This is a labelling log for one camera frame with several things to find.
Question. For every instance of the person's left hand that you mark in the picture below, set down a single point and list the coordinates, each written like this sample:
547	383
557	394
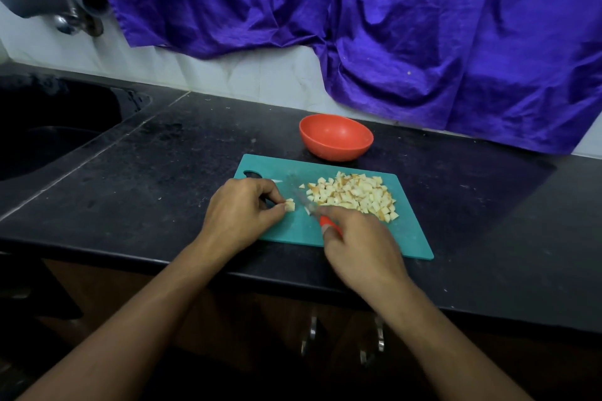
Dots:
237	219

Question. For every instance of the person's right hand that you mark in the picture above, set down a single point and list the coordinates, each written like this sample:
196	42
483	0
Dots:
367	253

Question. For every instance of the teal plastic cutting board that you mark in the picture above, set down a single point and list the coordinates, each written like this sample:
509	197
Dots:
414	232

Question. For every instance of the half-round pale potato slice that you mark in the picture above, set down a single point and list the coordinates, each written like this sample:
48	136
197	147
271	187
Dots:
290	205

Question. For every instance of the pile of diced apple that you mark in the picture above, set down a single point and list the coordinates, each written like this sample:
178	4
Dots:
353	194

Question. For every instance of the orange bowl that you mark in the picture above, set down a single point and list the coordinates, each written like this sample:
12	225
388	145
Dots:
336	137

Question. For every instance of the person's right forearm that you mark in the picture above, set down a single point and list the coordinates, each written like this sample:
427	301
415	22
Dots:
461	358

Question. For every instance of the person's left forearm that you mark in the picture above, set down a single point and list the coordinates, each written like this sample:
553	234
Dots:
122	349

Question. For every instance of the dark kitchen sink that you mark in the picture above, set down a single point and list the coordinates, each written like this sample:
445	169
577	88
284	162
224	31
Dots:
56	128

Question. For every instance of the purple cloth curtain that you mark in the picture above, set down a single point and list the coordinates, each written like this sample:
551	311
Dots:
470	29

